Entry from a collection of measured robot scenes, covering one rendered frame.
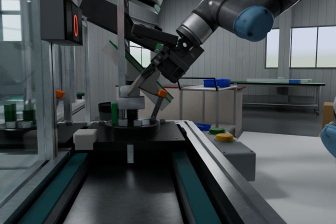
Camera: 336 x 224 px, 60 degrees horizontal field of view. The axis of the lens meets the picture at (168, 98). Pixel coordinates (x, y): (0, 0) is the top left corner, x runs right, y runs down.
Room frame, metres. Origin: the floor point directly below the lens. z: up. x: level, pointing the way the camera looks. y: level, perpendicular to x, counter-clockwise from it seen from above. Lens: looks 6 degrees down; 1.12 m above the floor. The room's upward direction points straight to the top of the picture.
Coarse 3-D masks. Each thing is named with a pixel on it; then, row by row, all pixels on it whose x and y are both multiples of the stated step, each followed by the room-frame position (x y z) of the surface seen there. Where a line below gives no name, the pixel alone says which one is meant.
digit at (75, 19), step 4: (72, 4) 0.51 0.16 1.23; (72, 8) 0.51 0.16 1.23; (76, 8) 0.54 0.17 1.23; (72, 12) 0.51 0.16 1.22; (76, 12) 0.54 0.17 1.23; (72, 16) 0.51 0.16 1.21; (76, 16) 0.54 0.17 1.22; (72, 20) 0.51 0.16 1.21; (76, 20) 0.54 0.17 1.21; (72, 24) 0.51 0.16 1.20; (76, 24) 0.54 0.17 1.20; (72, 28) 0.51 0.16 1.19; (76, 28) 0.54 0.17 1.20; (76, 32) 0.54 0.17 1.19; (76, 36) 0.54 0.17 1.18; (76, 40) 0.54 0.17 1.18
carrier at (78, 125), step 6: (60, 126) 0.77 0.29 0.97; (66, 126) 0.77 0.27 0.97; (72, 126) 0.77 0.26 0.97; (78, 126) 0.77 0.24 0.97; (84, 126) 0.80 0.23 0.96; (60, 132) 0.70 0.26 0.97; (66, 132) 0.70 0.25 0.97; (72, 132) 0.70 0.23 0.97; (60, 138) 0.63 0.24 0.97; (66, 138) 0.63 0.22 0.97; (72, 138) 0.66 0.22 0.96; (60, 144) 0.60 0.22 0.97; (66, 144) 0.61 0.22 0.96
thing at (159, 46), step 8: (88, 0) 0.95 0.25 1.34; (96, 0) 0.95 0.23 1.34; (104, 0) 0.95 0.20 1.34; (80, 8) 0.96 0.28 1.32; (88, 8) 0.95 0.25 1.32; (96, 8) 0.95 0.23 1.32; (104, 8) 0.95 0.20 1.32; (112, 8) 0.95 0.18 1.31; (88, 16) 0.95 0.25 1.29; (96, 16) 0.95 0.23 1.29; (104, 16) 0.95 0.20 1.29; (112, 16) 0.95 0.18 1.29; (128, 16) 1.07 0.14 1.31; (104, 24) 0.95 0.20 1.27; (112, 24) 0.95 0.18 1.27; (128, 24) 0.94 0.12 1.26; (128, 32) 0.94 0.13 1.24; (136, 40) 0.97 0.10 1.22; (144, 40) 0.94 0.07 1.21; (160, 48) 1.04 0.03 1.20
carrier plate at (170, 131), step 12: (156, 132) 0.70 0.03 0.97; (168, 132) 0.70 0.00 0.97; (180, 132) 0.70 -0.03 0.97; (96, 144) 0.60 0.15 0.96; (108, 144) 0.61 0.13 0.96; (120, 144) 0.61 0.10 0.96; (144, 144) 0.61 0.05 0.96; (156, 144) 0.61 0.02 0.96; (168, 144) 0.62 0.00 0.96; (180, 144) 0.62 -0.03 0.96
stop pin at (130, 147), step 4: (128, 144) 0.60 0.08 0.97; (132, 144) 0.60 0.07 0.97; (128, 148) 0.60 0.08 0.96; (132, 148) 0.60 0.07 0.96; (128, 152) 0.60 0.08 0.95; (132, 152) 0.60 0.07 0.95; (128, 156) 0.60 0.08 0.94; (132, 156) 0.60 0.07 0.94; (128, 160) 0.60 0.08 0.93; (132, 160) 0.60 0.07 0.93
